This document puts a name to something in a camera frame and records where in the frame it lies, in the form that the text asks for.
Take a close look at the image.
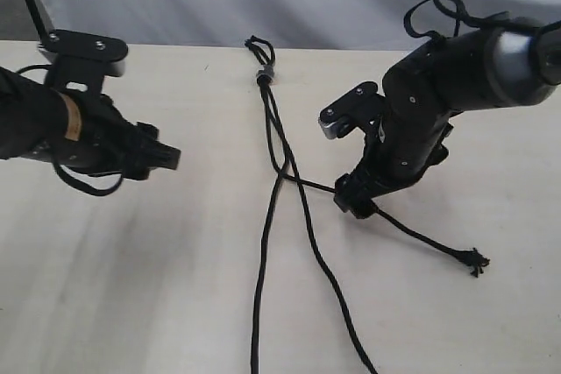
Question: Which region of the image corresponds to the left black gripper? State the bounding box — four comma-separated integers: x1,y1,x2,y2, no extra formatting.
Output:
46,90,181,180

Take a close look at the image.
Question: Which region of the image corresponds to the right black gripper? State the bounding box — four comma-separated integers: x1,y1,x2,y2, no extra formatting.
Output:
333,102,454,220

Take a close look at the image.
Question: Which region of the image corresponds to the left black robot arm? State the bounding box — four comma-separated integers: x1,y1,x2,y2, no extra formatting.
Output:
1,68,181,180

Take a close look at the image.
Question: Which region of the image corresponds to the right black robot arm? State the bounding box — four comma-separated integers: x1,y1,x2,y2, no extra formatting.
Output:
319,27,560,219

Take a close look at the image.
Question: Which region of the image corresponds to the black stand pole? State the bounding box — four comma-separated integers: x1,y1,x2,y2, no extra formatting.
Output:
8,0,56,49

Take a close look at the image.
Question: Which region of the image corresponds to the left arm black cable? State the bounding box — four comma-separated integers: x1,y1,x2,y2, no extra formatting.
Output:
17,62,128,196

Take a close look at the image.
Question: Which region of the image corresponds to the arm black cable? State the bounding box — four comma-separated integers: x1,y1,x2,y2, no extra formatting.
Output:
402,0,561,40
17,62,128,196

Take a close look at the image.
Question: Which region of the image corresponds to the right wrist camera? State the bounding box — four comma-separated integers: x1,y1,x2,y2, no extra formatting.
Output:
318,81,385,140

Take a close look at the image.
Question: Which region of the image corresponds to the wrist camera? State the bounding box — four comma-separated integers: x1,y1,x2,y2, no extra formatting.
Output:
38,29,129,77
318,81,385,140

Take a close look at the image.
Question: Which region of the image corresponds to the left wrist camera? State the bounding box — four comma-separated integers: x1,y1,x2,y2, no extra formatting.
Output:
38,29,129,77

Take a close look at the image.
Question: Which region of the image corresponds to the grey metal cable clamp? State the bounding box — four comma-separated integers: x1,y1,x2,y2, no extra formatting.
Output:
256,66,274,85

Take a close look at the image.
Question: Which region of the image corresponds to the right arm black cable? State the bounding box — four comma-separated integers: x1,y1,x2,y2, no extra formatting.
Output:
402,0,561,40

